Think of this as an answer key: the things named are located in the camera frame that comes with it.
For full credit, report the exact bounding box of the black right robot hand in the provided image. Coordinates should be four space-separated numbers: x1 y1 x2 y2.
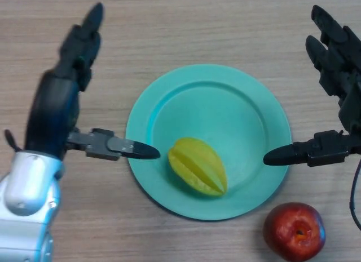
262 5 361 167

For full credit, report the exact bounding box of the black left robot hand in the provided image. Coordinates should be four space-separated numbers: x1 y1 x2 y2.
24 2 161 162

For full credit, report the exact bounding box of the yellow starfruit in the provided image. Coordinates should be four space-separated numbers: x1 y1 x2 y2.
168 136 228 197

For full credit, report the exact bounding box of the green round plate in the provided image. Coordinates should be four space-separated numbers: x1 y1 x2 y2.
125 64 292 221

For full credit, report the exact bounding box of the red apple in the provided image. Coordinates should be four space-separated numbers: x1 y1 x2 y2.
262 202 327 262

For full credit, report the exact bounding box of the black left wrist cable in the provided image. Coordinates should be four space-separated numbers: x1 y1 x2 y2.
4 129 22 153

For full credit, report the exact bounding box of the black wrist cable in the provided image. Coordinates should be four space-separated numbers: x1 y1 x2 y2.
4 129 22 153
349 160 361 232

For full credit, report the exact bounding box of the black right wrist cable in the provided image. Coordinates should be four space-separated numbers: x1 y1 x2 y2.
349 160 361 232

